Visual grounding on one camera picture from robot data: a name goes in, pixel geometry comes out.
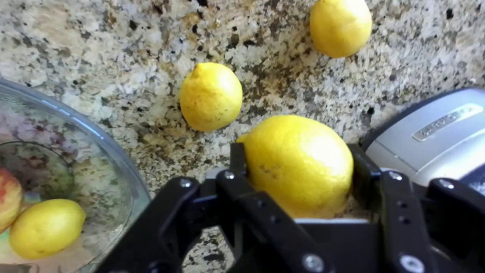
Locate red yellow apple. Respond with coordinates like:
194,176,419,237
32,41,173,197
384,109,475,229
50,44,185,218
0,168,23,234

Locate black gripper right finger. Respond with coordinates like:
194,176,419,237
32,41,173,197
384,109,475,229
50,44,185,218
350,144,485,273

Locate yellow lemon top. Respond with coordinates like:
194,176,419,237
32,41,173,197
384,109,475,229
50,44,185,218
179,62,243,132

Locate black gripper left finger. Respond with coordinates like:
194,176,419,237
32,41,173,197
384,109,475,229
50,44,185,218
96,141,300,273

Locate clear glass bowl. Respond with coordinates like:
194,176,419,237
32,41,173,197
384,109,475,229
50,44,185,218
0,79,150,273

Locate yellow lemon with sticker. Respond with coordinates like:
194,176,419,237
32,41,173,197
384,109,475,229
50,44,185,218
310,0,373,58

